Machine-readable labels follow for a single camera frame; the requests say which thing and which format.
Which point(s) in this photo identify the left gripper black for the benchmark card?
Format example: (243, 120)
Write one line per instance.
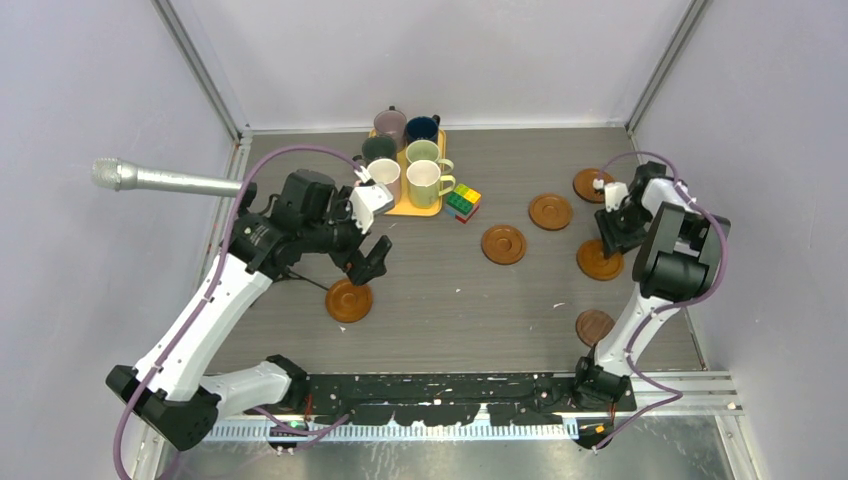
(372, 265)

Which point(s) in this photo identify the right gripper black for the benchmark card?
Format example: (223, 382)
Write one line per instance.
(614, 238)

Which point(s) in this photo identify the brown wooden coaster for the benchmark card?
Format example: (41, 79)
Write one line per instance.
(592, 262)
(503, 244)
(583, 186)
(551, 212)
(348, 303)

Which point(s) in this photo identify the yellow tray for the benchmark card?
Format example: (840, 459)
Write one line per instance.
(405, 207)

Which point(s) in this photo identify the dark walnut coaster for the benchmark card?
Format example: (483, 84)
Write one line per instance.
(592, 326)

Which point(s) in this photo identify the navy blue mug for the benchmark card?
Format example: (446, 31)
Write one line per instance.
(423, 128)

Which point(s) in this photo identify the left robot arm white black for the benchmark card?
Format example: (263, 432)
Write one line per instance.
(169, 388)

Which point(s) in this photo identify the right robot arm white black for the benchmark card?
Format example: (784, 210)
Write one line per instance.
(679, 253)

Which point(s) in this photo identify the black microphone tripod stand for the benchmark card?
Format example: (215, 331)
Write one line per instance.
(290, 288)

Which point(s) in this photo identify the pink white mug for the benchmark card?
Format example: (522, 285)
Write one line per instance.
(388, 172)

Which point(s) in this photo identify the cream yellow mug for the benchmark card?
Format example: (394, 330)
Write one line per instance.
(427, 183)

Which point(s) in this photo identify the colourful toy brick block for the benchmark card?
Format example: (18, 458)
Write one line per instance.
(462, 203)

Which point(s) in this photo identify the dark green mug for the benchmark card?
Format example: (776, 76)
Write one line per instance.
(375, 148)

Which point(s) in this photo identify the light green mug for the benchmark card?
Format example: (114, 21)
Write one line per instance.
(423, 149)

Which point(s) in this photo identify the mauve mug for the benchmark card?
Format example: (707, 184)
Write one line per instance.
(392, 122)

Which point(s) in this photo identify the silver microphone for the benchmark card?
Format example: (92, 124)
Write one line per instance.
(119, 175)

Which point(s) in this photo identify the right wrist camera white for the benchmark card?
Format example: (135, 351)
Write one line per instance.
(613, 193)

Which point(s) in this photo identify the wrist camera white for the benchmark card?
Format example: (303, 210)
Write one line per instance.
(368, 202)
(613, 193)

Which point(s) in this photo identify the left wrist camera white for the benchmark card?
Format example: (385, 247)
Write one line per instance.
(368, 202)

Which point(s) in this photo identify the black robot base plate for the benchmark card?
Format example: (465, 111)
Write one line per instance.
(510, 399)

